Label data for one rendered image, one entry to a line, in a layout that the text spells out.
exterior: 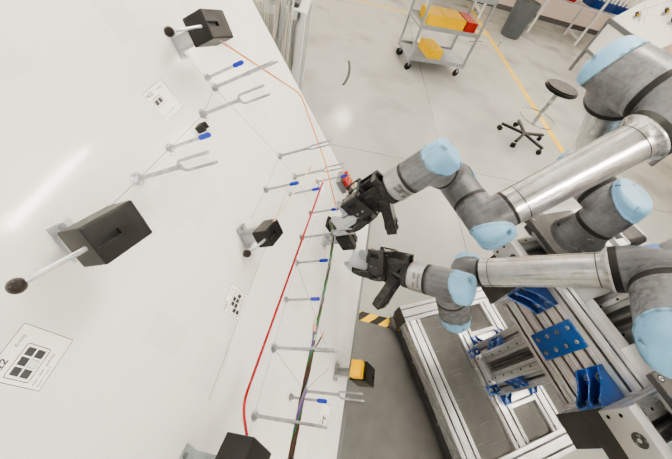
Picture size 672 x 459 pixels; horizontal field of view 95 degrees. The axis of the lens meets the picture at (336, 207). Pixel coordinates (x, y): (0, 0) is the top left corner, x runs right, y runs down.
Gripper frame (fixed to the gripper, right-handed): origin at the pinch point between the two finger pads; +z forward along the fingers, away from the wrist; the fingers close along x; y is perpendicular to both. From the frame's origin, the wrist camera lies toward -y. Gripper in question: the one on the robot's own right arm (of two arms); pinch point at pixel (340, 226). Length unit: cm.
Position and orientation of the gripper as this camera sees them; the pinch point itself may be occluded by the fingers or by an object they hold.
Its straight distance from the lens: 83.2
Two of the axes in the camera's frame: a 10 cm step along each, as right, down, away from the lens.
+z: -6.6, 4.3, 6.2
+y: -7.3, -5.8, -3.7
